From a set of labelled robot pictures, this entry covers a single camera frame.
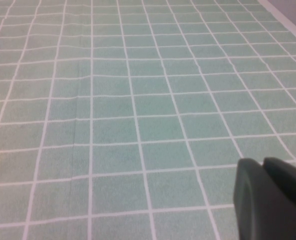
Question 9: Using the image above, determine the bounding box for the green checkered tablecloth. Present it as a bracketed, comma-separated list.
[0, 0, 296, 240]

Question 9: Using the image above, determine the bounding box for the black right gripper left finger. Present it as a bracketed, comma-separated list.
[232, 157, 296, 240]

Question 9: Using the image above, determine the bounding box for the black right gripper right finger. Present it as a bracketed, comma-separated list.
[262, 156, 296, 205]

